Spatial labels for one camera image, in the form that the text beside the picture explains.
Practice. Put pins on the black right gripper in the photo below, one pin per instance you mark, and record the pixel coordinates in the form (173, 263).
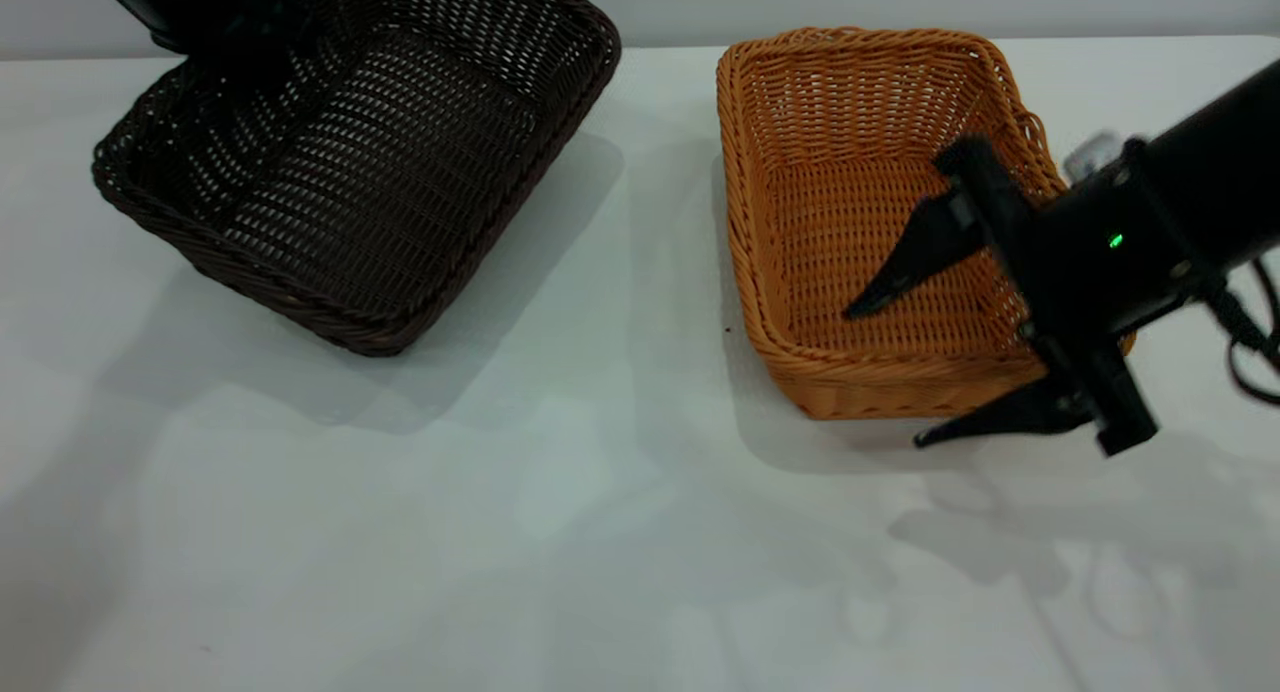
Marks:
(1100, 252)

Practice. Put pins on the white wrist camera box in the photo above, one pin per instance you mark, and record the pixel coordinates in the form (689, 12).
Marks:
(1090, 157)

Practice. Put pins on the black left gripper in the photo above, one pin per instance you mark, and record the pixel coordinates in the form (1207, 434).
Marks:
(190, 2)

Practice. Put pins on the orange wicker basket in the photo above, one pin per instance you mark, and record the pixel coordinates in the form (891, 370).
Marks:
(850, 122)

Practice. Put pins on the black wicker basket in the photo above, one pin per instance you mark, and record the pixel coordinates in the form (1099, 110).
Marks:
(400, 192)

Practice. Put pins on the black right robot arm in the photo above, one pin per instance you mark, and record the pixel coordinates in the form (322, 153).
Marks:
(1230, 162)

